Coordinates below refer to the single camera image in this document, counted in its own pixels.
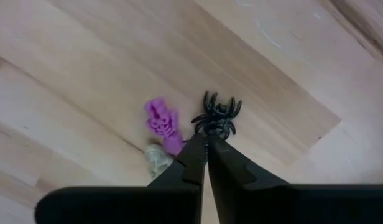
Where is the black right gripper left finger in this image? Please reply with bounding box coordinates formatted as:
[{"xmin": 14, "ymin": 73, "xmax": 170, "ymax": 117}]
[{"xmin": 147, "ymin": 133, "xmax": 207, "ymax": 224}]

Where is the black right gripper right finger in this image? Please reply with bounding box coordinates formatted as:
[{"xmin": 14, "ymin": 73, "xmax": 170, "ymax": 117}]
[{"xmin": 207, "ymin": 134, "xmax": 288, "ymax": 224}]

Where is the purple plastic decoration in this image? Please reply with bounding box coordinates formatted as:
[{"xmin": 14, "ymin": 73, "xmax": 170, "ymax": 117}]
[{"xmin": 144, "ymin": 96, "xmax": 185, "ymax": 156}]

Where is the black plastic spider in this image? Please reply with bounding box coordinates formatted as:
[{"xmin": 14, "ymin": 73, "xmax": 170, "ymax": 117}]
[{"xmin": 191, "ymin": 90, "xmax": 243, "ymax": 141}]

